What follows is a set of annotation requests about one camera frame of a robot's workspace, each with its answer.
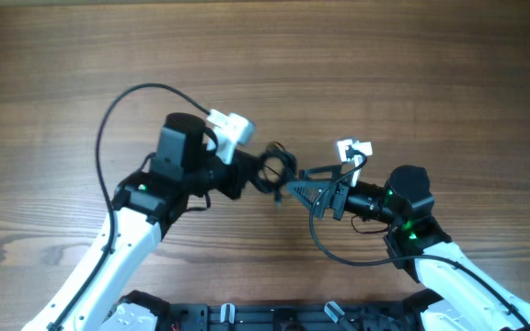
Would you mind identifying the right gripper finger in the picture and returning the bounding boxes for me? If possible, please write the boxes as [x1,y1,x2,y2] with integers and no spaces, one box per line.
[298,164,343,180]
[286,180,330,211]

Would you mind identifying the black usb cables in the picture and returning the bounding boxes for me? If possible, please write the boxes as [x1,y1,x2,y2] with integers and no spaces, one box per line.
[249,141,299,206]

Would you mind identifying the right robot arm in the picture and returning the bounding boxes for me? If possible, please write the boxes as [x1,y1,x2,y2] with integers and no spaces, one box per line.
[287,165,530,330]

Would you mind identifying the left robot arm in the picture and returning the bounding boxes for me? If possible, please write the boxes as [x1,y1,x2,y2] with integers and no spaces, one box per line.
[23,150,262,330]

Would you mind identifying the right camera black cable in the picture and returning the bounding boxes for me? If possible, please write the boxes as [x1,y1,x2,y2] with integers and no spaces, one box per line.
[308,145,530,328]

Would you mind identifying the camera black cable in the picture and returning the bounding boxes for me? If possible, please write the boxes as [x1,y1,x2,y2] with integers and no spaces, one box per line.
[46,83,212,331]
[308,145,530,328]

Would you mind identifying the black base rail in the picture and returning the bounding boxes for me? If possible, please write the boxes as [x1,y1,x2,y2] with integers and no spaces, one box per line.
[166,302,418,331]

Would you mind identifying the left camera black cable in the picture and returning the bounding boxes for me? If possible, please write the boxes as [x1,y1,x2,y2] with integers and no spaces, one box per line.
[46,83,212,331]

